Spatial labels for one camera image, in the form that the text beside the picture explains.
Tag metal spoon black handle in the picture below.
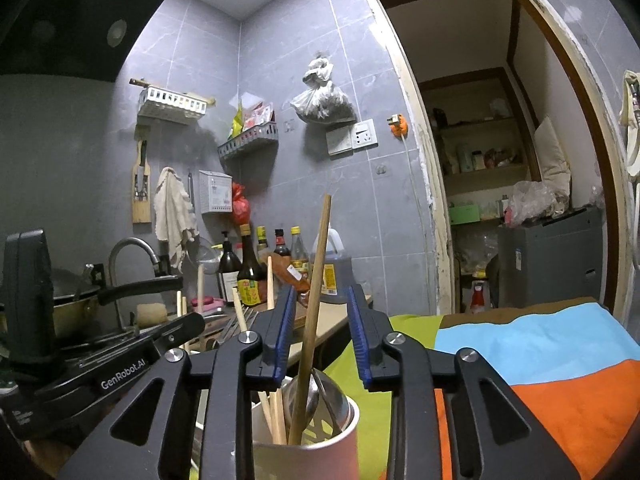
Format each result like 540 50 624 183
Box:
312 368 352 437

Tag white perforated utensil holder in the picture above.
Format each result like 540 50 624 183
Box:
252 396 360 479

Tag metal fork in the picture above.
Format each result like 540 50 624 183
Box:
214 308 258 348

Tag metal spoon in holder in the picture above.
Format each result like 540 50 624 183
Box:
280 375 321 426

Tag chrome faucet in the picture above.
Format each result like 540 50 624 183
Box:
106 236 171 332

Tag dark soy sauce bottle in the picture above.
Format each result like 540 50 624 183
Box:
238 223 267 307

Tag black wine bottle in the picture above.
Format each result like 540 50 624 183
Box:
218 231 242 306

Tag colourful patchwork table cloth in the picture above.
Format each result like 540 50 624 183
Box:
328 287 639 479

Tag grey cabinet in doorway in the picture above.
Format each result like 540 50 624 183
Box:
498 206 603 308

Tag red plastic bag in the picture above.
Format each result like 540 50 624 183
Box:
231 181 250 226

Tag white hanging towel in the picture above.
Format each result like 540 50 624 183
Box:
153 167 200 272

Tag wooden knife holder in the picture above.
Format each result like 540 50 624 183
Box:
131 124 151 224

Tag white rubber gloves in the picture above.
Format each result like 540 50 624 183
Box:
620 70 640 179

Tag white wall socket panel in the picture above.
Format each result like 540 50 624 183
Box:
326 119 378 156

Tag white wall box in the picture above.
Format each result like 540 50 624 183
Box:
198 170 232 214

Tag grey wall shelf basket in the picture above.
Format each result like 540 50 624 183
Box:
217 122 279 160

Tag white plastic bag on wall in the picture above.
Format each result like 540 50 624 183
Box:
290 55 356 126

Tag white wall basket rack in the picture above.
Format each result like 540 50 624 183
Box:
129 78 217 125

